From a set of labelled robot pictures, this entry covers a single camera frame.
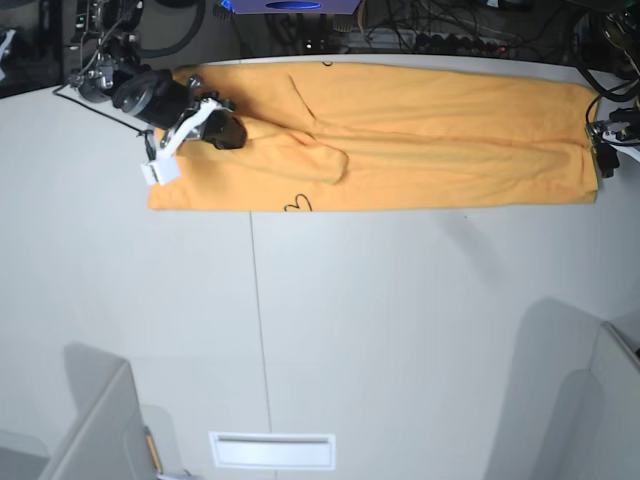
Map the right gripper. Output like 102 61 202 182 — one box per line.
111 70 247 150

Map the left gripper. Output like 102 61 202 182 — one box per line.
586 107 639 178

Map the yellow T-shirt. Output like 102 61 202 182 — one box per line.
148 62 598 212

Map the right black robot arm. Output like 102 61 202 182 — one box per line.
66 1 247 160

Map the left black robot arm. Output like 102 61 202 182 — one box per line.
567 1 639 178

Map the blue purple box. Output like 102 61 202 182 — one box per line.
221 0 360 15

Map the black power strip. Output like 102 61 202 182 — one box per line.
413 33 508 57

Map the grey right partition panel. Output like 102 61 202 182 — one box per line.
529 310 639 479

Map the grey partition panel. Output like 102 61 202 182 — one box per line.
529 310 639 479
0 342 201 480

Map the grey left partition panel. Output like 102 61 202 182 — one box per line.
0 342 201 480

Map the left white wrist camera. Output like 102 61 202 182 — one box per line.
612 143 640 162

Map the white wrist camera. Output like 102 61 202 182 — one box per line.
141 97 225 186
612 143 640 162

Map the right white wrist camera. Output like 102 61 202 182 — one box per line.
141 97 225 186

